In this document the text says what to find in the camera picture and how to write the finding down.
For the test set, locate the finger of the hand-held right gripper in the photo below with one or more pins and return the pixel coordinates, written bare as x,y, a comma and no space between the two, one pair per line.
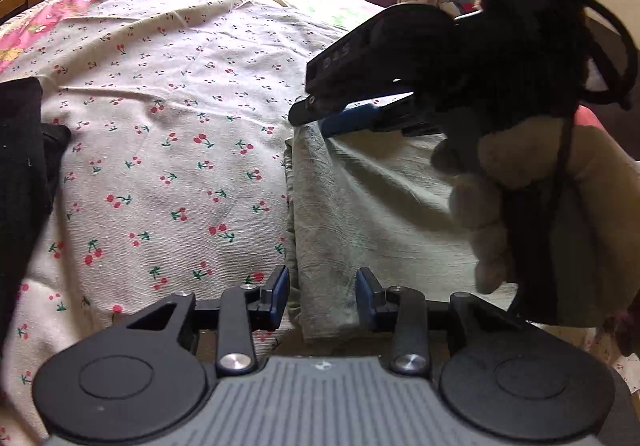
350,120
305,112

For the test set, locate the person's right forearm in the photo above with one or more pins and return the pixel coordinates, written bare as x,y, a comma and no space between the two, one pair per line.
525,66

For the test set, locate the person's black knit sweater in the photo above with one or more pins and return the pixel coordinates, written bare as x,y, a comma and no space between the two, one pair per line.
20,176

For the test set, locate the grey-green pants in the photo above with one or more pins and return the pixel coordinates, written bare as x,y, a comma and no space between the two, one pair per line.
375,206

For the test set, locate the person's right hand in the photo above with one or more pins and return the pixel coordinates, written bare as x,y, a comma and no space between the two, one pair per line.
480,211

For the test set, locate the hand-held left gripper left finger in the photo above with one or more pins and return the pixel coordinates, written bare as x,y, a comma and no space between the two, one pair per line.
281,293

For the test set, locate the cherry print bed sheet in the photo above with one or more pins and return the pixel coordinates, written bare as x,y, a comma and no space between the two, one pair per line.
175,151

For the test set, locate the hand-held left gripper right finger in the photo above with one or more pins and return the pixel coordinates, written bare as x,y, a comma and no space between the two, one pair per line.
364,296

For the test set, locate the pink quilt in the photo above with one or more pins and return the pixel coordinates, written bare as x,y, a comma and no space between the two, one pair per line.
590,116

